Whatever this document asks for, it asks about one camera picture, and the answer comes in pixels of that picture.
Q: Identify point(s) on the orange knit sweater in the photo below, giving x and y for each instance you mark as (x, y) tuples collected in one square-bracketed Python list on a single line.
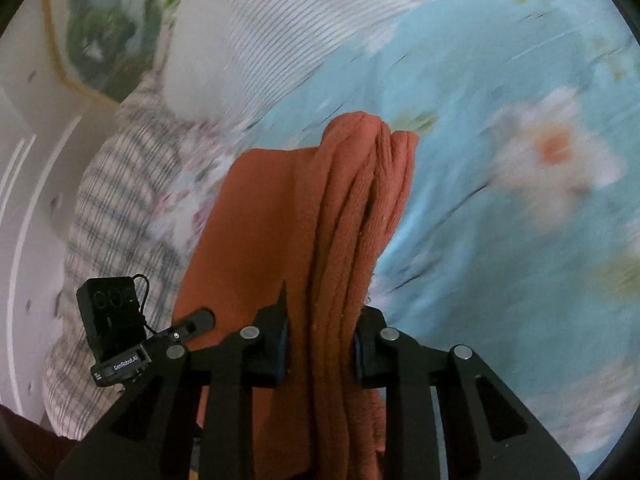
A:
[(340, 240)]

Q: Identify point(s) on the pink floral cloth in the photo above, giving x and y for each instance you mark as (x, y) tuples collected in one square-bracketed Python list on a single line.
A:
[(200, 185)]

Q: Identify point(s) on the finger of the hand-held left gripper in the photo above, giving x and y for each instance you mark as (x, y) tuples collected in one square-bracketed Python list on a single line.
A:
[(192, 324)]

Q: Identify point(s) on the dark red cloth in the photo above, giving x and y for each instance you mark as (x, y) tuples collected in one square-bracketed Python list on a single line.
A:
[(25, 440)]

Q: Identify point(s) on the framed green painting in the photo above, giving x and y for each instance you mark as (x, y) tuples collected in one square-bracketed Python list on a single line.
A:
[(110, 25)]

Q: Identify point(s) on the plaid checked blanket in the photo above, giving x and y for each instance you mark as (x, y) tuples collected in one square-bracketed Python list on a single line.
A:
[(115, 200)]

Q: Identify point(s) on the white striped pillow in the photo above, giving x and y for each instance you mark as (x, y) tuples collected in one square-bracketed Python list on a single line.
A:
[(280, 35)]

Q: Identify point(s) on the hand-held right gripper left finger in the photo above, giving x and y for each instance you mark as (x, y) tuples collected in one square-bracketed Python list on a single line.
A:
[(272, 355)]

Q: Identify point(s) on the light blue floral bedsheet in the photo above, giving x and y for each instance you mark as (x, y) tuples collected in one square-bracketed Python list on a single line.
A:
[(500, 285)]

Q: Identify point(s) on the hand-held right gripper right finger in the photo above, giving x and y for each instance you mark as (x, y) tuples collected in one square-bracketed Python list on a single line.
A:
[(362, 355)]

